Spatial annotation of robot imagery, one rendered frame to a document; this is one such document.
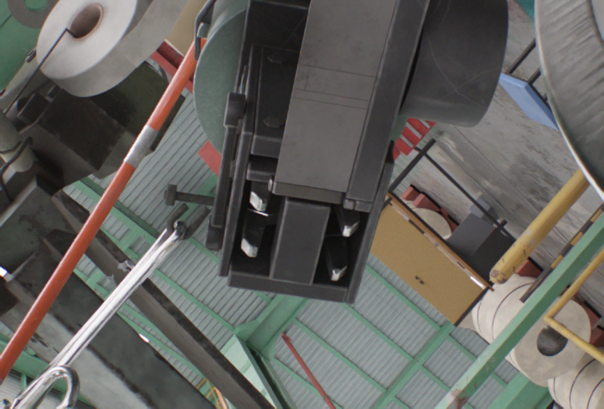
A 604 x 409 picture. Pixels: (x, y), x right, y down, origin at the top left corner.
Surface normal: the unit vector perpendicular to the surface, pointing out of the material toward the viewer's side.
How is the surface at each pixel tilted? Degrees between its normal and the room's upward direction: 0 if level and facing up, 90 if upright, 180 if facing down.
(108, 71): 73
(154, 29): 89
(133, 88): 125
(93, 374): 50
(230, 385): 33
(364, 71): 65
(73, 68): 90
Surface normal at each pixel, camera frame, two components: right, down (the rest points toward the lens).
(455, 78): 0.01, 0.50
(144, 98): 0.62, -0.23
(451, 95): -0.04, 0.70
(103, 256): -0.57, 0.61
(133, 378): 0.69, -0.42
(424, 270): 0.29, 0.25
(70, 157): -0.39, 0.77
